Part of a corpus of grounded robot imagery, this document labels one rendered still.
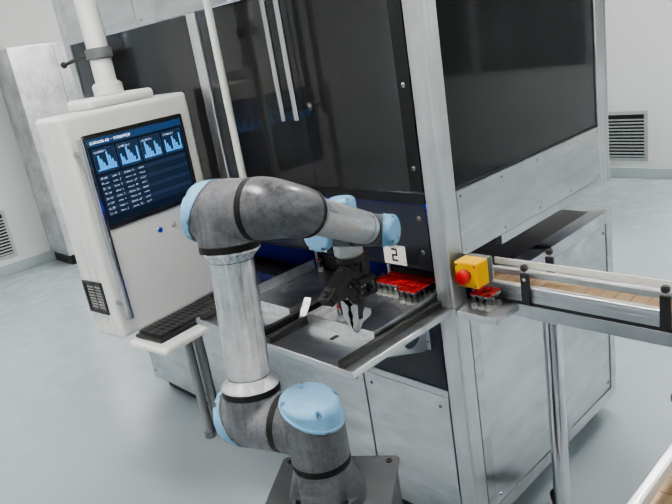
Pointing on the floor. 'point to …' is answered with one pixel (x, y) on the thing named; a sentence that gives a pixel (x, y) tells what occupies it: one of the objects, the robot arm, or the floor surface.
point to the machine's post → (445, 239)
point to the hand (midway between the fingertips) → (354, 329)
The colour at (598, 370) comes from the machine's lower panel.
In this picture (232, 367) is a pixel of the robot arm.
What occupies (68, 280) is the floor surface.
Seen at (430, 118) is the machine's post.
